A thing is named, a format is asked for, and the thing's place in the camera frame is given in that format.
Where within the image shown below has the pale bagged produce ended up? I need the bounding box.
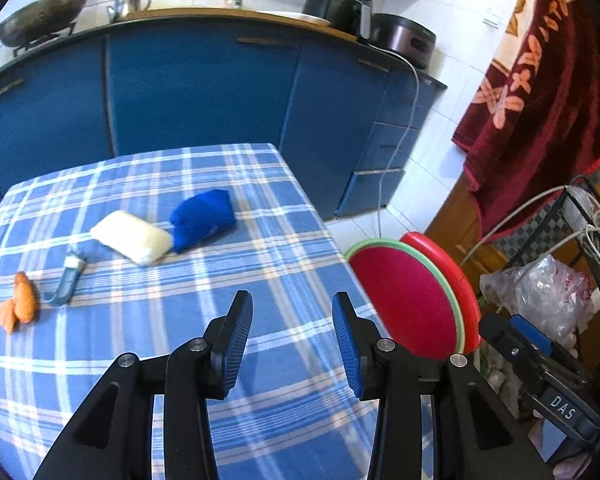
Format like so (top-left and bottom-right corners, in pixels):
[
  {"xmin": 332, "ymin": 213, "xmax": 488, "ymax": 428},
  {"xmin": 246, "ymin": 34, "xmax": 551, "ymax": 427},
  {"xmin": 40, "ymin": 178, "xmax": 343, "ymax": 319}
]
[{"xmin": 480, "ymin": 350, "xmax": 528, "ymax": 418}]

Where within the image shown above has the wooden door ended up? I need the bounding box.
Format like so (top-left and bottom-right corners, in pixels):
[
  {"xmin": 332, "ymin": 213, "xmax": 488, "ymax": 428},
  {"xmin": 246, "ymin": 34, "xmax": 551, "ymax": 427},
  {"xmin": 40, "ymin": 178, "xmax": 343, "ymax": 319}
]
[{"xmin": 425, "ymin": 150, "xmax": 511, "ymax": 271}]

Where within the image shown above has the steel kettle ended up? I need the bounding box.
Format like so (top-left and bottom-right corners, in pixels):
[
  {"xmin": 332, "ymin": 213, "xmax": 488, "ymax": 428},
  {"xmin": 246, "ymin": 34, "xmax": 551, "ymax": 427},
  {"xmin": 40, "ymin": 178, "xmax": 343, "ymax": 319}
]
[{"xmin": 106, "ymin": 0, "xmax": 151, "ymax": 23}]

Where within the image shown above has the white cable bundle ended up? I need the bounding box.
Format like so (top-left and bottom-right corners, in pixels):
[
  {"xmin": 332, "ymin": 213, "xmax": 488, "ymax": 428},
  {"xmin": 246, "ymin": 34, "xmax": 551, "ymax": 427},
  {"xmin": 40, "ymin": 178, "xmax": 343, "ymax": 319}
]
[{"xmin": 460, "ymin": 187, "xmax": 600, "ymax": 281}]

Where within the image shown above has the white beanbag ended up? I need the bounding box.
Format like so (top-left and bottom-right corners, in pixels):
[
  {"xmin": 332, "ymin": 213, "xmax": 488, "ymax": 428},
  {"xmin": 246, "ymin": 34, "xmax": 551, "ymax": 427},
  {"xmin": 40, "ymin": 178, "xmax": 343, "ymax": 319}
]
[{"xmin": 90, "ymin": 211, "xmax": 175, "ymax": 265}]

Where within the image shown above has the red stool with green rim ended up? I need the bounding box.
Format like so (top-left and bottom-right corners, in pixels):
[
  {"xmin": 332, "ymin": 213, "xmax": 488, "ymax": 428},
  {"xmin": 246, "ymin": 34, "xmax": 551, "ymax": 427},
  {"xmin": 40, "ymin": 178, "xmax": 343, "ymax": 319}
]
[{"xmin": 345, "ymin": 238, "xmax": 468, "ymax": 361}]

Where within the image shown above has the red patterned towel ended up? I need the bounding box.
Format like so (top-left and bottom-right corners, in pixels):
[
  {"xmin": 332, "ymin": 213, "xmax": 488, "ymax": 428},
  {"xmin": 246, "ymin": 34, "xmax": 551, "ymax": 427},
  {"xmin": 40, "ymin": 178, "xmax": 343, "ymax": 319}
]
[{"xmin": 451, "ymin": 0, "xmax": 600, "ymax": 196}]

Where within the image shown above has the blue kitchen cabinet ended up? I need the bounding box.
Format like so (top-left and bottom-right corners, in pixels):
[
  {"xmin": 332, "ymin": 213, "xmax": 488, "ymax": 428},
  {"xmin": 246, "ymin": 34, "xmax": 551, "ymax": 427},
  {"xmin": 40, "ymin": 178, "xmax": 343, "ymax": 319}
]
[{"xmin": 0, "ymin": 7, "xmax": 448, "ymax": 231}]

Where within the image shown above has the blue grey plastic tool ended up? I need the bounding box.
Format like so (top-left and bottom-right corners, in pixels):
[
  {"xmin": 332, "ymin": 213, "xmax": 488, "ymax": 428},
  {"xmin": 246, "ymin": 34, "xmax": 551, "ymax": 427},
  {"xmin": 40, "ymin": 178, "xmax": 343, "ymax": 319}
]
[{"xmin": 42, "ymin": 245, "xmax": 93, "ymax": 307}]

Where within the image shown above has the black wire rack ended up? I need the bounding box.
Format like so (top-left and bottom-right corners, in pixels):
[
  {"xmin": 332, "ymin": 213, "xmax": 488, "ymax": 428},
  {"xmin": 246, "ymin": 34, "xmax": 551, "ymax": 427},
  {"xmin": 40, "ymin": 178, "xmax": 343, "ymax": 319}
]
[{"xmin": 495, "ymin": 175, "xmax": 600, "ymax": 341}]

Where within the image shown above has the dark metal wok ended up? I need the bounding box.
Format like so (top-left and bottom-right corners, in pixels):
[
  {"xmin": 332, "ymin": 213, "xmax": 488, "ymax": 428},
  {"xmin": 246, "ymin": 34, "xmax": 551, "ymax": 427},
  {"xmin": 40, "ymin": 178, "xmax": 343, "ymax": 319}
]
[{"xmin": 0, "ymin": 0, "xmax": 91, "ymax": 48}]

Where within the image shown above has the blue beanbag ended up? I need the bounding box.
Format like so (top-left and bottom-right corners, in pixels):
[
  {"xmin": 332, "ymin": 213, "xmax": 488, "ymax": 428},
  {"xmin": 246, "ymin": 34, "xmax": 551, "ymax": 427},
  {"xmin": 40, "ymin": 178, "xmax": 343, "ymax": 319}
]
[{"xmin": 169, "ymin": 189, "xmax": 236, "ymax": 254}]

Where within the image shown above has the dark rice cooker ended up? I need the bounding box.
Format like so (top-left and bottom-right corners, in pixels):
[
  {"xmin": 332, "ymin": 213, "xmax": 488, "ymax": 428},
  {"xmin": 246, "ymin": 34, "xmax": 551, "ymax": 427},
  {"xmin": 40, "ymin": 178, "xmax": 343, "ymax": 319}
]
[{"xmin": 371, "ymin": 13, "xmax": 437, "ymax": 70}]

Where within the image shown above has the crumpled clear plastic bag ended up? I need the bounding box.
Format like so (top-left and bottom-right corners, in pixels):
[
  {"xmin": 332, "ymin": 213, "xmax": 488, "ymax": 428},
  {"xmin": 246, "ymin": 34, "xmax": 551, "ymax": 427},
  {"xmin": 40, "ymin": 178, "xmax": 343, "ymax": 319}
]
[{"xmin": 480, "ymin": 254, "xmax": 593, "ymax": 346}]

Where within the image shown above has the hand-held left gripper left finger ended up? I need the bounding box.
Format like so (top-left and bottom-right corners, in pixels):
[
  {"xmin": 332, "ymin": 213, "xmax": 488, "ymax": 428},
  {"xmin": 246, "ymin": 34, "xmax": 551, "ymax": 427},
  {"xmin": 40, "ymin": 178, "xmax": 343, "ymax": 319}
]
[{"xmin": 32, "ymin": 290, "xmax": 255, "ymax": 480}]

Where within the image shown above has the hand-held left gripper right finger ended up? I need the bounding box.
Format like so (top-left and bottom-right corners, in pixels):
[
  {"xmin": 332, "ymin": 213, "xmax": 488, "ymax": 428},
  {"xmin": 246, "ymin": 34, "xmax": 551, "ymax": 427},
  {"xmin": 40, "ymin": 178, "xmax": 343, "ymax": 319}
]
[{"xmin": 331, "ymin": 291, "xmax": 553, "ymax": 480}]

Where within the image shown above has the white tray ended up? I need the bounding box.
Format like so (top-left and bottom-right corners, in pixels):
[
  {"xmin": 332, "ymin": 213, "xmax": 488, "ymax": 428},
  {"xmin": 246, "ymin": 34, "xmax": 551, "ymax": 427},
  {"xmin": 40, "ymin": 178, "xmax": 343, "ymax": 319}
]
[{"xmin": 257, "ymin": 10, "xmax": 332, "ymax": 27}]

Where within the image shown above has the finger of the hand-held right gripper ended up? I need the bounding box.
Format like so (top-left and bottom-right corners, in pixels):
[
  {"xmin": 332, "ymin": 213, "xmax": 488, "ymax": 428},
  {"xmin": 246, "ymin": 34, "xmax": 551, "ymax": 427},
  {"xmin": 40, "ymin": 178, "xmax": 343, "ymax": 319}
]
[
  {"xmin": 480, "ymin": 316, "xmax": 531, "ymax": 378},
  {"xmin": 509, "ymin": 314, "xmax": 553, "ymax": 356}
]

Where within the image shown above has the blue checkered tablecloth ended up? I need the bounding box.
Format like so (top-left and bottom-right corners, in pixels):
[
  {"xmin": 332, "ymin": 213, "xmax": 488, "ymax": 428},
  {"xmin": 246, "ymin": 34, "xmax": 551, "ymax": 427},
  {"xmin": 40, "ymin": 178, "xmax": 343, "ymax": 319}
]
[{"xmin": 0, "ymin": 142, "xmax": 433, "ymax": 480}]

